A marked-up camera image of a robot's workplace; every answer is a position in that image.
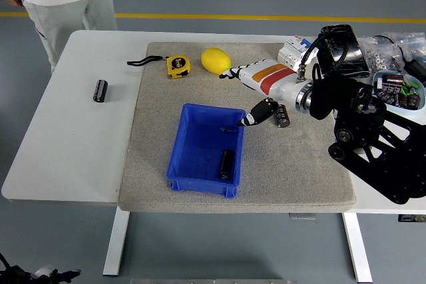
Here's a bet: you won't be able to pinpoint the table control panel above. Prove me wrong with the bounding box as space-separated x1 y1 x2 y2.
398 213 426 223

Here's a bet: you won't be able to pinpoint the yellow lemon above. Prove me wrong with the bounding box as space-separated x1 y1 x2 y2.
200 47 232 75

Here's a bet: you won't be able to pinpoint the yellow tape measure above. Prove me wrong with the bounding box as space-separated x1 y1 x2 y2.
126 54 193 80

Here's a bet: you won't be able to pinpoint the glossy black case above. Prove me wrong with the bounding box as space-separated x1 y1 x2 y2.
316 24 372 77

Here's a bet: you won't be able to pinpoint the white circuit breaker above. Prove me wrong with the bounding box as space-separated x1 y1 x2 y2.
278 35 316 72

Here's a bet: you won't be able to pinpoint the clear bag of washers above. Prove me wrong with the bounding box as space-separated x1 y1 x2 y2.
361 36 404 72

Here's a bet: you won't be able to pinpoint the blue plastic box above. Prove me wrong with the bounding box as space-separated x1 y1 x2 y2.
165 102 247 200

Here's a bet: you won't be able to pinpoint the grey box under table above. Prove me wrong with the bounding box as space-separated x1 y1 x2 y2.
289 212 316 221

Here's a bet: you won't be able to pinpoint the white table leg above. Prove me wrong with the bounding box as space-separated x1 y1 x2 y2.
341 212 373 283
102 210 130 277

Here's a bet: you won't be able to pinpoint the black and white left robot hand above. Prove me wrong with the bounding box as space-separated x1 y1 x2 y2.
30 265 82 280

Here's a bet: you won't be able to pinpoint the black plug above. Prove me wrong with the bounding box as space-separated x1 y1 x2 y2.
403 59 426 82

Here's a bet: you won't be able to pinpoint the grey-brown mat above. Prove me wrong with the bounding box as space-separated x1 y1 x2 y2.
116 42 357 213

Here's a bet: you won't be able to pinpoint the light blue bowl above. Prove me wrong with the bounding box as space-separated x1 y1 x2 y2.
371 70 426 114

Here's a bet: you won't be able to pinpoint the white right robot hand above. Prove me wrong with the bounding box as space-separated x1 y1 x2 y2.
218 59 304 128

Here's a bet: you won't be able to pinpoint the green small cells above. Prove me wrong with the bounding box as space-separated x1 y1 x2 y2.
401 80 419 97

